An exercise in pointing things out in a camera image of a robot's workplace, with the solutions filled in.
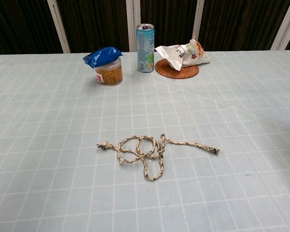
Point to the round woven brown coaster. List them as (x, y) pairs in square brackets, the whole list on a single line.
[(188, 71)]

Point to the white crumpled snack bag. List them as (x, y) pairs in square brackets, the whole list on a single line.
[(178, 56)]

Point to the light blue drink can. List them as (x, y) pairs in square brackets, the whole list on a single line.
[(145, 48)]

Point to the small brown cup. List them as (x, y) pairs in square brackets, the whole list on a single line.
[(111, 76)]

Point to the blue snack packet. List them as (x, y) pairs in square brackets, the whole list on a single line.
[(104, 56)]

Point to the pale blue checked tablecloth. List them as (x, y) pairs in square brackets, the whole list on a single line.
[(62, 120)]

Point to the white partition post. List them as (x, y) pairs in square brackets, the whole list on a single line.
[(59, 26), (285, 26), (198, 19), (133, 14)]

